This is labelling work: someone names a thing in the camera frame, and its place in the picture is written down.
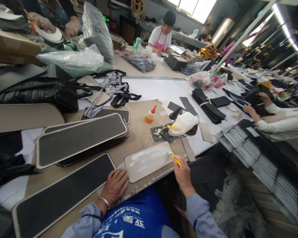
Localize person's left hand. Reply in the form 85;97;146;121
100;167;130;207

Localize person's right hand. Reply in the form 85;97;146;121
173;155;192;198

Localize person's left thumb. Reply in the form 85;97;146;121
119;179;130;193

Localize person's left fingers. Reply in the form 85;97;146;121
108;167;130;183

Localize person's right fingers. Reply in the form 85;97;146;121
173;155;190;173

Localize yellow glue brush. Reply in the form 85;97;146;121
169;151;183;167

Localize white glue-coated panel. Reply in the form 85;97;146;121
124;141;175;184

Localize narrow grey strip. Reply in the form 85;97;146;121
180;136;196;162

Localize person's body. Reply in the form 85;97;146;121
92;186;180;238

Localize glue-stained grey board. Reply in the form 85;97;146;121
150;121;189;143

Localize grey trapezoid piece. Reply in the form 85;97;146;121
198;122;215;144

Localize white glue jug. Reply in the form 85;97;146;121
168;111;200;137

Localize black cone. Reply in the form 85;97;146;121
169;107;183;121

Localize stack of black beige-edged panels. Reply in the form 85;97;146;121
35;112;131;170

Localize orange glue squeeze bottle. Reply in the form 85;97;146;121
145;104;158;124

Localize long black beige-edged panel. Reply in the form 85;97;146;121
12;152;117;238

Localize black flat strips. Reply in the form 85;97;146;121
167;96;200;117

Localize brown cardboard work mat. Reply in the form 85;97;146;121
24;99;189;203

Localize tied bundle of black pieces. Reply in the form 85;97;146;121
191;88;233;125

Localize white ribbon scraps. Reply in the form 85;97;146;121
224;106;244;120

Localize beige toe-shaped pieces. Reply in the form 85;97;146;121
76;75;112;107

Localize pink basket with plastic bag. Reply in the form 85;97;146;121
188;70;227;90

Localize stack of grey boards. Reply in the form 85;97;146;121
218;118;298;235

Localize stack of dark blocks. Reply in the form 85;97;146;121
163;53;190;72

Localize large beige panel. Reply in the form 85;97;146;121
0;102;66;135

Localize black plastic sheet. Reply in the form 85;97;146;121
0;131;36;195

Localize pile of black fabric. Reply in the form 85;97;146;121
0;75;94;114

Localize clear bag with green fabric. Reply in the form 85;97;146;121
35;44;114;79

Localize tall clear plastic bag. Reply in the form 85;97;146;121
80;1;115;64

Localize window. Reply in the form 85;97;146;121
167;0;218;24

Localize cardboard box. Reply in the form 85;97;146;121
0;26;46;67

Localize stack of grey sheets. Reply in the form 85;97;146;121
0;6;32;35

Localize black webbing straps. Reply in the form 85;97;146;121
110;84;142;108

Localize zebra striped straps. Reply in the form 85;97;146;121
85;73;130;119

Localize clear bag of striped straps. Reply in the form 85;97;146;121
121;44;157;73

